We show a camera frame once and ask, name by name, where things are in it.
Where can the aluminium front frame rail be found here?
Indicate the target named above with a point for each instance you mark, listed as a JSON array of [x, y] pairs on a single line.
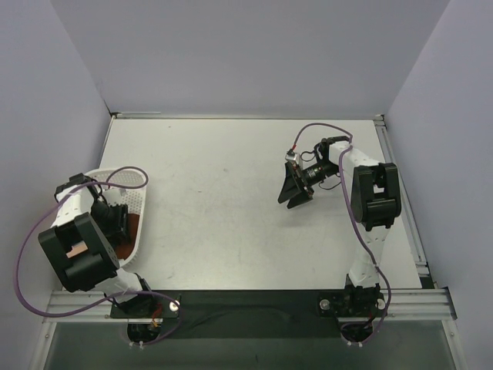
[[398, 304]]

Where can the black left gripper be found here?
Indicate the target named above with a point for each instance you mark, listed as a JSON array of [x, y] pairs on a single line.
[[120, 222]]

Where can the aluminium back frame rail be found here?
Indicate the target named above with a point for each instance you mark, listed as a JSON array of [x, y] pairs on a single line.
[[159, 115]]

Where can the aluminium frame rail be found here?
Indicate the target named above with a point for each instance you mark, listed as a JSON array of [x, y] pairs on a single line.
[[398, 304], [159, 115]]

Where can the white plastic basket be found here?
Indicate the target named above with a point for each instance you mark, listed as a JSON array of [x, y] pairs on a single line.
[[134, 196]]

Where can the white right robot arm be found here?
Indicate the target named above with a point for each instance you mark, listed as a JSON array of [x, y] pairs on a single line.
[[371, 192]]

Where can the brown towel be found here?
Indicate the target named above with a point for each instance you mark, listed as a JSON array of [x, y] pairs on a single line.
[[126, 246]]

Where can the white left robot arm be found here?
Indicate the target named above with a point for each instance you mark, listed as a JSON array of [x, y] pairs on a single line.
[[95, 236]]

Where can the aluminium right side rail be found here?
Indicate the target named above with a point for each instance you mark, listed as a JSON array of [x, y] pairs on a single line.
[[410, 226]]

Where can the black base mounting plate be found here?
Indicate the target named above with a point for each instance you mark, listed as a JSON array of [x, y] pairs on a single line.
[[262, 324]]

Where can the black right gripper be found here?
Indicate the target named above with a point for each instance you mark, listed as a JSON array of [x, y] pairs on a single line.
[[299, 181]]

